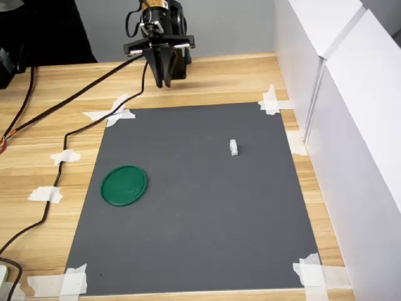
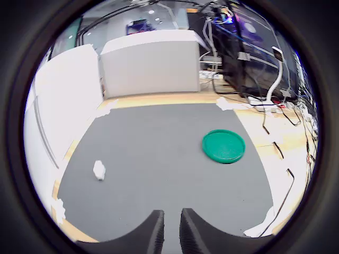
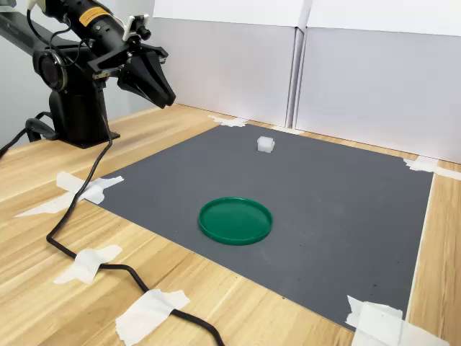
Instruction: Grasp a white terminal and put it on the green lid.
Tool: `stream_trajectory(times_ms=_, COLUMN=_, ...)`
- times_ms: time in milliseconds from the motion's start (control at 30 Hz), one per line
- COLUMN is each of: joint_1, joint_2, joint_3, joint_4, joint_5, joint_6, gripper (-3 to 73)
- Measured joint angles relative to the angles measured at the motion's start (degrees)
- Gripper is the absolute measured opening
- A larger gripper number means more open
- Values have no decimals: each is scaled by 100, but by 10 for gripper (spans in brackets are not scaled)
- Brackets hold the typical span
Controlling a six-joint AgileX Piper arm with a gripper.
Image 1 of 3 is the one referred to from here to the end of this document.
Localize large black panel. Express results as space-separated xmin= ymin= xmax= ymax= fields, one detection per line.
xmin=0 ymin=0 xmax=98 ymax=67

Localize thin black camera cable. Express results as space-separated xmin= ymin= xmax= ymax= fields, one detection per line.
xmin=0 ymin=9 xmax=148 ymax=255

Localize white tape strip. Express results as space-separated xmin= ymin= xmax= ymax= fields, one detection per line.
xmin=286 ymin=130 xmax=310 ymax=157
xmin=0 ymin=282 xmax=26 ymax=301
xmin=49 ymin=149 xmax=81 ymax=166
xmin=293 ymin=252 xmax=329 ymax=301
xmin=27 ymin=186 xmax=63 ymax=204
xmin=262 ymin=83 xmax=280 ymax=115
xmin=81 ymin=108 xmax=136 ymax=122
xmin=293 ymin=265 xmax=352 ymax=289
xmin=258 ymin=99 xmax=295 ymax=111
xmin=105 ymin=93 xmax=129 ymax=128
xmin=26 ymin=275 xmax=88 ymax=297
xmin=59 ymin=263 xmax=88 ymax=297

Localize black looped cable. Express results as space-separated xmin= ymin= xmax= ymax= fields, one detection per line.
xmin=0 ymin=257 xmax=23 ymax=301

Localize white partition panel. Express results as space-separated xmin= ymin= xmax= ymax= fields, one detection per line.
xmin=271 ymin=0 xmax=366 ymax=142
xmin=305 ymin=8 xmax=401 ymax=301

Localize black cable with coloured wires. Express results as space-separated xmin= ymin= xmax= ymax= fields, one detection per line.
xmin=0 ymin=65 xmax=37 ymax=154

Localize dark grey mat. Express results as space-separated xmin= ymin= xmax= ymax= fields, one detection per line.
xmin=64 ymin=102 xmax=323 ymax=297

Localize black box device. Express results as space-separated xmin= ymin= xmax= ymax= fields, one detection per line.
xmin=0 ymin=46 xmax=18 ymax=90

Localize round green lid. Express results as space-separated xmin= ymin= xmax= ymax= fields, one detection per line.
xmin=100 ymin=165 xmax=148 ymax=208

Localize small white camera box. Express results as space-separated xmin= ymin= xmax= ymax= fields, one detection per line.
xmin=140 ymin=21 xmax=164 ymax=39

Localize thick black power cable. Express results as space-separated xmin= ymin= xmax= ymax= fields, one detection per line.
xmin=0 ymin=58 xmax=135 ymax=140

